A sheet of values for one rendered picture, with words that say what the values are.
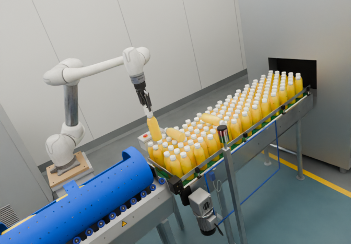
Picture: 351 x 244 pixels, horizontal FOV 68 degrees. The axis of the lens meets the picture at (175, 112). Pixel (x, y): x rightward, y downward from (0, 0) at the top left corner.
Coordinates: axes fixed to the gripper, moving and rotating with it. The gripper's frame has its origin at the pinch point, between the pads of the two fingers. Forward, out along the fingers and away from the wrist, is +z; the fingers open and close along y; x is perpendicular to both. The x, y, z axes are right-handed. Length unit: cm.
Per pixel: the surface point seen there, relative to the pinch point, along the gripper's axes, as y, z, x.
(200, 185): 25, 57, 9
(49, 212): 11, 21, -75
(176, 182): 25.7, 41.0, -7.7
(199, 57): -246, 63, 250
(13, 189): -155, 82, -107
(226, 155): 39, 35, 25
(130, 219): 15, 54, -40
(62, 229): 17, 30, -74
